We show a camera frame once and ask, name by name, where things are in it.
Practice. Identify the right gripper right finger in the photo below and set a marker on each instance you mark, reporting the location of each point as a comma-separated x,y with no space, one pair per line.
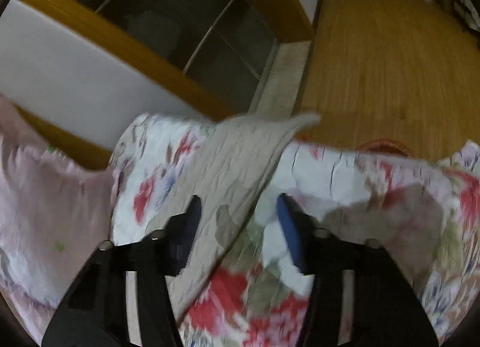
386,311

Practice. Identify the beige knitted sweater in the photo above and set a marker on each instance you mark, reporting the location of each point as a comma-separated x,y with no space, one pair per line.
228,172

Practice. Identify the wooden wardrobe frame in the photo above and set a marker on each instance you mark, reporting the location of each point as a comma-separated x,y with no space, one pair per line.
218,56

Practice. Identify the pink pillow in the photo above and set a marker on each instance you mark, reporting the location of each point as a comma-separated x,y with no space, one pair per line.
53,215

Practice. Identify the white wardrobe door panel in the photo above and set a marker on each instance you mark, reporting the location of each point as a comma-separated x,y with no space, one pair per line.
72,83

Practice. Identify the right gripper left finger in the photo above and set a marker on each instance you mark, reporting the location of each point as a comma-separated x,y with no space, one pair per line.
93,311

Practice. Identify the floral bed sheet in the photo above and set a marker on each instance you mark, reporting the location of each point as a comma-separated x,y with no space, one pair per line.
426,215

